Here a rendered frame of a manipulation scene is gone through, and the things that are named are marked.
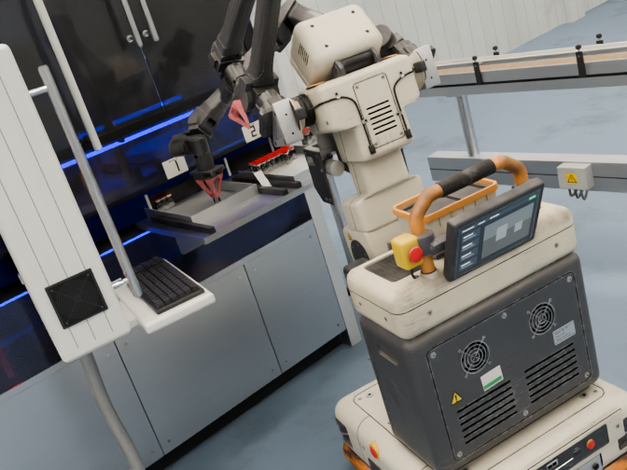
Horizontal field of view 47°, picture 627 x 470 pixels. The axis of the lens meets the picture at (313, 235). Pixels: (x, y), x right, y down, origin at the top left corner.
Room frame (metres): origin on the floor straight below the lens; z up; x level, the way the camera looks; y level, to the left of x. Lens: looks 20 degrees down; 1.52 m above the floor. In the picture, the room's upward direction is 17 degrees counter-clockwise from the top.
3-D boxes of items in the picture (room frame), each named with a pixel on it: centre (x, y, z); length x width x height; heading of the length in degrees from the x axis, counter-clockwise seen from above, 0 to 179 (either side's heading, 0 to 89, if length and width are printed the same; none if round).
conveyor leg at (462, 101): (3.03, -0.78, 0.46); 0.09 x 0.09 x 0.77; 33
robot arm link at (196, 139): (2.28, 0.27, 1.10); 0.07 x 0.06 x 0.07; 61
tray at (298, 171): (2.47, -0.01, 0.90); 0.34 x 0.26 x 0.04; 33
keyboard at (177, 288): (1.95, 0.46, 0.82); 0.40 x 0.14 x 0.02; 23
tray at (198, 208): (2.37, 0.33, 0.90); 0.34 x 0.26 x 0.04; 33
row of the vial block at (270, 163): (2.56, 0.05, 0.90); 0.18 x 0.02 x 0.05; 123
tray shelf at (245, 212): (2.40, 0.15, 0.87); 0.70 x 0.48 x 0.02; 123
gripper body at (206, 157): (2.28, 0.26, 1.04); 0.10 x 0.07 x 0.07; 48
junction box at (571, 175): (2.56, -1.02, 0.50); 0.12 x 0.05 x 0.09; 33
